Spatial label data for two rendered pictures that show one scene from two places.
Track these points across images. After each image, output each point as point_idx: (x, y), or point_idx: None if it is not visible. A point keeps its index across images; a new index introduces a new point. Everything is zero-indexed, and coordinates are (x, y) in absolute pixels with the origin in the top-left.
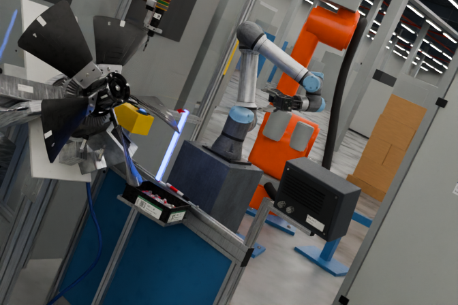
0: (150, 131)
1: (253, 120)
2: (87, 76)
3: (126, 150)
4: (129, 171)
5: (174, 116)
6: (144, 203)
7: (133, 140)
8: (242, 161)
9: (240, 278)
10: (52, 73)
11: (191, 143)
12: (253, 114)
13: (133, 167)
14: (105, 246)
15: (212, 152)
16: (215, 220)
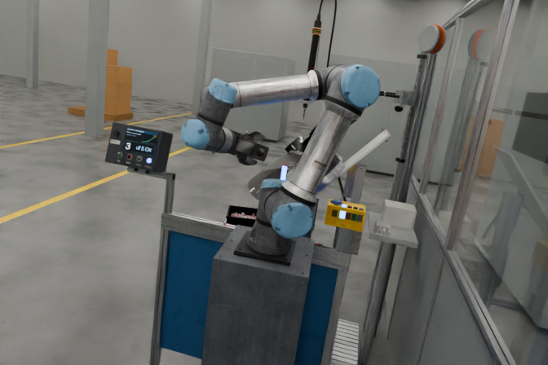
0: (468, 361)
1: (270, 200)
2: None
3: (264, 172)
4: (254, 178)
5: (490, 356)
6: (249, 213)
7: (455, 359)
8: (241, 242)
9: (160, 237)
10: (346, 164)
11: (304, 239)
12: (266, 180)
13: (259, 184)
14: None
15: None
16: (203, 222)
